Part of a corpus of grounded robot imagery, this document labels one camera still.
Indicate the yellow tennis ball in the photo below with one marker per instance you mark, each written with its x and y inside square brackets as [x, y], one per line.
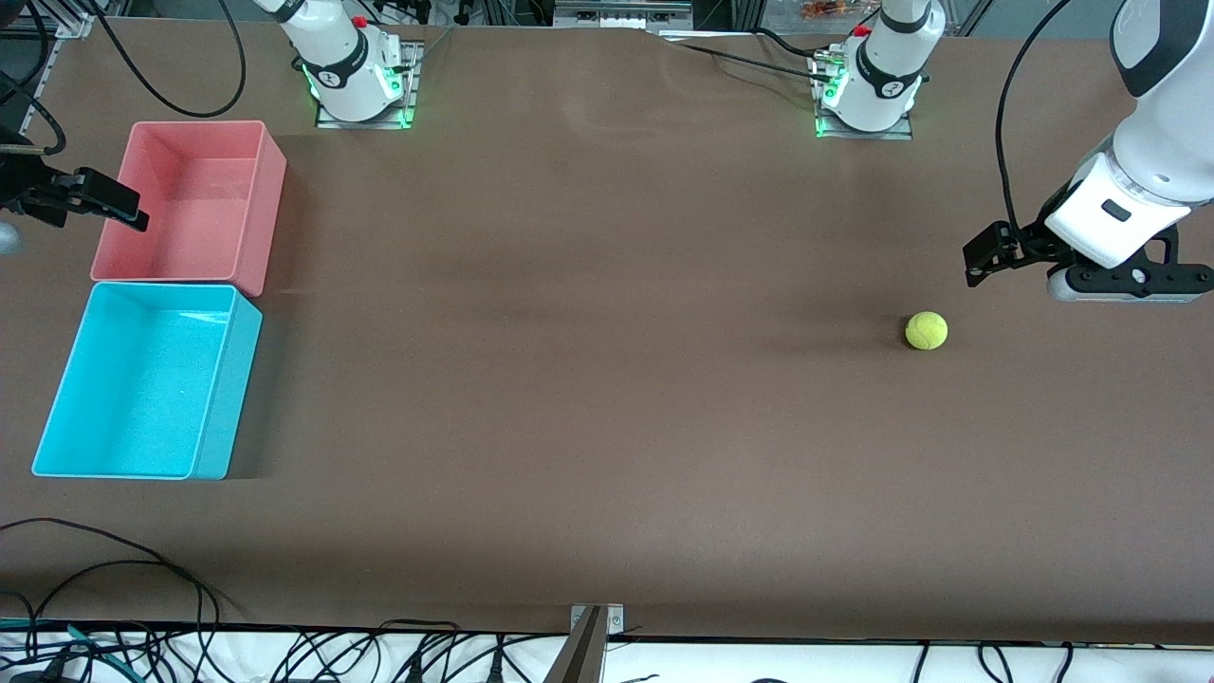
[927, 331]

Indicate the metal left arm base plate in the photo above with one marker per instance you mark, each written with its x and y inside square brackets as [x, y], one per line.
[868, 133]

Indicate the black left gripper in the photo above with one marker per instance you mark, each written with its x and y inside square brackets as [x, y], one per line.
[1032, 244]

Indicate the dark camera pole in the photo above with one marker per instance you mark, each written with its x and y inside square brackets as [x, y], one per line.
[580, 655]

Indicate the aluminium frame profile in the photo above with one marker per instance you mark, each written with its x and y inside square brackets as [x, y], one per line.
[43, 85]

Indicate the grey equipment box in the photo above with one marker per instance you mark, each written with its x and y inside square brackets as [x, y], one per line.
[616, 13]

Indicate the orange items in clear box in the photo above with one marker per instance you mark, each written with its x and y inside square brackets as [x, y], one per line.
[825, 9]

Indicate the blue plastic bin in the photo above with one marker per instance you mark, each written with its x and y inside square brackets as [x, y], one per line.
[142, 379]

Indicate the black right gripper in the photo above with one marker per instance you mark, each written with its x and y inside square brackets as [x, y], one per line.
[21, 185]

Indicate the pink plastic bin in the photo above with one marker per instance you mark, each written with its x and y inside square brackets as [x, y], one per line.
[190, 204]

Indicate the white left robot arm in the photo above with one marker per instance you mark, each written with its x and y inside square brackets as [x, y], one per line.
[1152, 161]

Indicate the metal bracket plate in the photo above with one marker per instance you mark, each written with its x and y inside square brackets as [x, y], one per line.
[615, 618]

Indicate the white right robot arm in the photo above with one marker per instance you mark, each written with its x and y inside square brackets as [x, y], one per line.
[332, 57]

